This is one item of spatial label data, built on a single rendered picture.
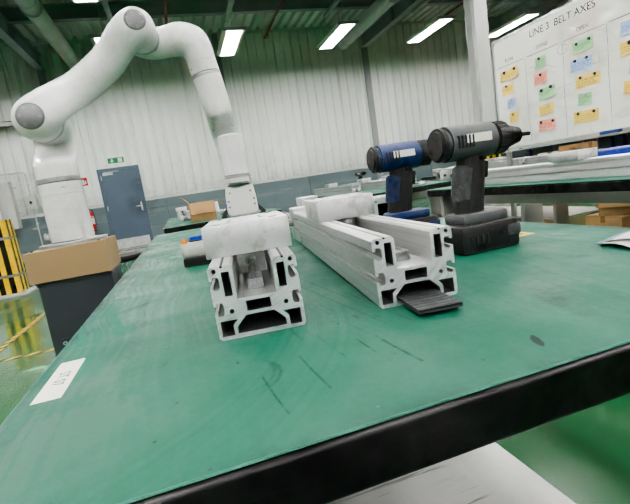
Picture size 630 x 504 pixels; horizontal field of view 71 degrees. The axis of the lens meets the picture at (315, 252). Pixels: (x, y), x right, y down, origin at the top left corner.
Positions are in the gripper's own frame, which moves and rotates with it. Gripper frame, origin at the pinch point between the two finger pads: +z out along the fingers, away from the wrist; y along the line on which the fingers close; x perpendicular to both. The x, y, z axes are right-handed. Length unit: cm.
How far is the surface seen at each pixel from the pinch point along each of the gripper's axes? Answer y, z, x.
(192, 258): 14.7, 1.9, 35.3
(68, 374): 21, 4, 100
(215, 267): 4, -4, 99
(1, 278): 351, 53, -532
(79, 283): 50, 6, 14
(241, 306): 2, 0, 99
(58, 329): 58, 18, 15
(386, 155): -32, -15, 57
